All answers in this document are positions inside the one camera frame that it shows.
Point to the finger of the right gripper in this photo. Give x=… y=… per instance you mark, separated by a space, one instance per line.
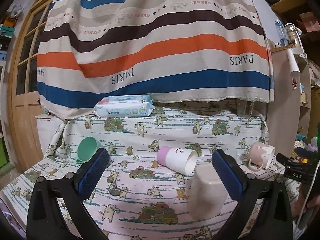
x=290 y=164

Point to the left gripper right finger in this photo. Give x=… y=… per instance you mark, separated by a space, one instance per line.
x=274 y=220

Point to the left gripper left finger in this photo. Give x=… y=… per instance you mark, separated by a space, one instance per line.
x=45 y=219

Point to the beige speckled cup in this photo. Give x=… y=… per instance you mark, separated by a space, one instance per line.
x=207 y=193

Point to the grey cup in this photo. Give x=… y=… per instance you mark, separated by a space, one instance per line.
x=228 y=151

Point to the white pink paper cup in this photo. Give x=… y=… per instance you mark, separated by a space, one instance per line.
x=180 y=160

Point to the green cup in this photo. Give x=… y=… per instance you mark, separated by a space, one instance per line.
x=86 y=149

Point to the right hand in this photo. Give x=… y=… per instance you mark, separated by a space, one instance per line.
x=310 y=203

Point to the pink white mug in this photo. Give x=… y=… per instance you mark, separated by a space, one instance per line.
x=260 y=156

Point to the wooden shelf unit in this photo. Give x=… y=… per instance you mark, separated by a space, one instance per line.
x=289 y=113

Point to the cartoon sticker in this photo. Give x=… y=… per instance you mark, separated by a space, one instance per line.
x=294 y=83

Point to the white clip lamp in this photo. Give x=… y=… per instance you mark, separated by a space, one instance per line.
x=293 y=63

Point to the cat print bed sheet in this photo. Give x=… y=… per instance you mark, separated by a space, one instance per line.
x=137 y=198

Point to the wooden glass door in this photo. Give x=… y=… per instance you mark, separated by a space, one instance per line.
x=23 y=99

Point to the clear plastic bottle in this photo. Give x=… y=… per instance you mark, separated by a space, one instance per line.
x=281 y=33

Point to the baby wipes pack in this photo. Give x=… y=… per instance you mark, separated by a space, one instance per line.
x=124 y=106

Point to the striped Hermes Paris blanket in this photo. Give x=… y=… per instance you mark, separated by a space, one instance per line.
x=172 y=50

